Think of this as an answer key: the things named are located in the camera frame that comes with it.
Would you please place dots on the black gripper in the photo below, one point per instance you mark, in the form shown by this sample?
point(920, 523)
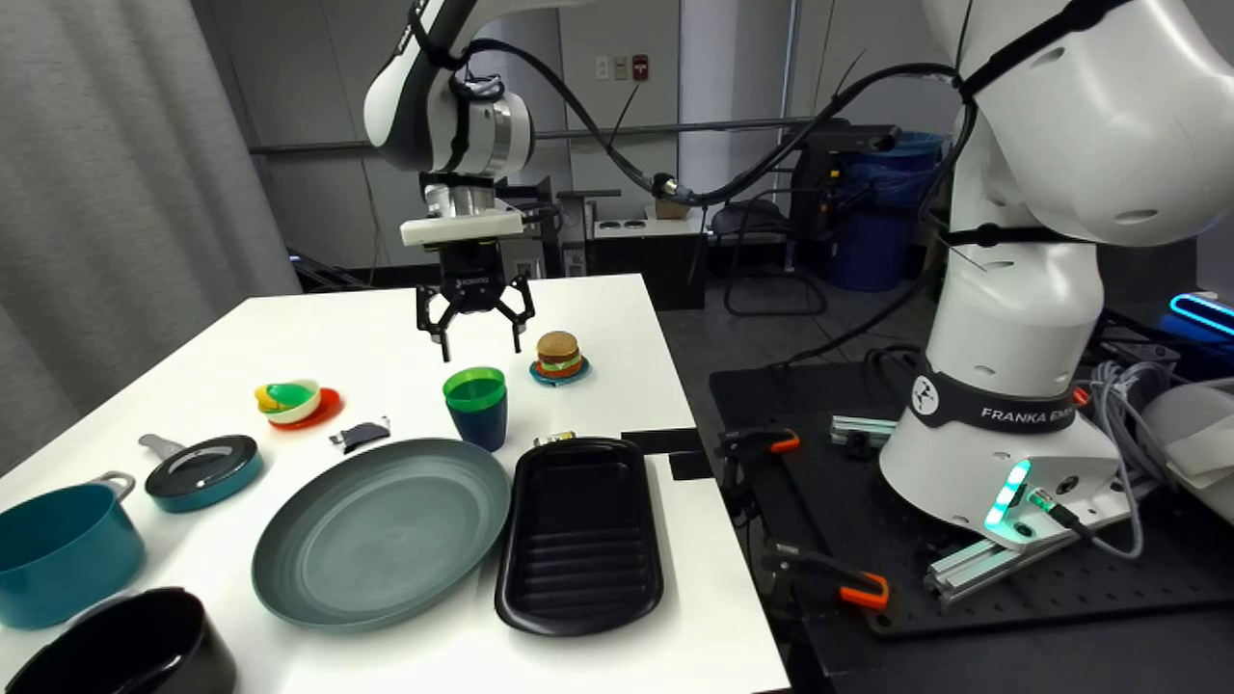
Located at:
point(470, 274)

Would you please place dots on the blue cup with green rim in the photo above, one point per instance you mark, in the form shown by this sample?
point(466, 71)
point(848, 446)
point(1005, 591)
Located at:
point(475, 413)

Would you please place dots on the gray plate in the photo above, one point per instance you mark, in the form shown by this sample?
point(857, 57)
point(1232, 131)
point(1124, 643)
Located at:
point(379, 535)

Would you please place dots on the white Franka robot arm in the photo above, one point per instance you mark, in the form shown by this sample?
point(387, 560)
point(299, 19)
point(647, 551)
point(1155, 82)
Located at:
point(1025, 320)

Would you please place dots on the small teal plate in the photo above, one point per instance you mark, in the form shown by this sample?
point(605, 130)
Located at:
point(559, 378)

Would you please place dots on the small orange plate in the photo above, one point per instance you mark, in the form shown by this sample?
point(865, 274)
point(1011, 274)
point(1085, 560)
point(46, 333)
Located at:
point(330, 409)

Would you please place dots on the toy hamburger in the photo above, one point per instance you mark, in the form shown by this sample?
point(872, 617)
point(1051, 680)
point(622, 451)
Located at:
point(559, 347)

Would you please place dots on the small pale yellow toy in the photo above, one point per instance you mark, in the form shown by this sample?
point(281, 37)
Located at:
point(551, 438)

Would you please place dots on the small black gray clip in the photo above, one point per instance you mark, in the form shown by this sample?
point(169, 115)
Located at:
point(360, 438)

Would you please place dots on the black desk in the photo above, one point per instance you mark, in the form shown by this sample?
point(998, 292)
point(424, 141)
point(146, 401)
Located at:
point(655, 262)

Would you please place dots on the small cardboard box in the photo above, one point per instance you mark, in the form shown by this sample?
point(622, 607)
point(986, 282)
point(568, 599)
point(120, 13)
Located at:
point(671, 204)

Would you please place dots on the black ridged grill tray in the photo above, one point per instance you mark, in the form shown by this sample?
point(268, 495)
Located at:
point(578, 541)

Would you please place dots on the black office chair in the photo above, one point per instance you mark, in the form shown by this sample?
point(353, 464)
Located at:
point(763, 256)

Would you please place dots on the small teal frying pan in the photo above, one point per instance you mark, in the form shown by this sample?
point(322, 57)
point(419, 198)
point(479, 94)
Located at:
point(200, 473)

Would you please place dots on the black equipment box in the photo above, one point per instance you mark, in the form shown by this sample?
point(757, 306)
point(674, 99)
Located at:
point(834, 167)

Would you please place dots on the blue bin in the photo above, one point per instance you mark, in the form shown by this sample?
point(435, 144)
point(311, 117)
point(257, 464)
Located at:
point(881, 217)

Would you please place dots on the teal pot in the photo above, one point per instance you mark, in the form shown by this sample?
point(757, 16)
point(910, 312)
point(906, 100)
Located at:
point(64, 551)

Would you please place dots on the black pot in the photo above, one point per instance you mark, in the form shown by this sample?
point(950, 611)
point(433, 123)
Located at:
point(127, 650)

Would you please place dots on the blue lit device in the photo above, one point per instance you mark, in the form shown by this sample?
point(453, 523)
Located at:
point(1200, 312)

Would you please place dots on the black flat bracket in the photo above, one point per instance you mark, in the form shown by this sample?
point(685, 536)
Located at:
point(659, 449)

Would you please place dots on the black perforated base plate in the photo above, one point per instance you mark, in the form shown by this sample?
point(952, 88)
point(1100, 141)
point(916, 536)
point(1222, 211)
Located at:
point(824, 515)

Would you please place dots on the aluminium extrusion rail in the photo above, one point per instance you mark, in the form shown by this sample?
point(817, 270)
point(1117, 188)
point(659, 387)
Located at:
point(1014, 551)

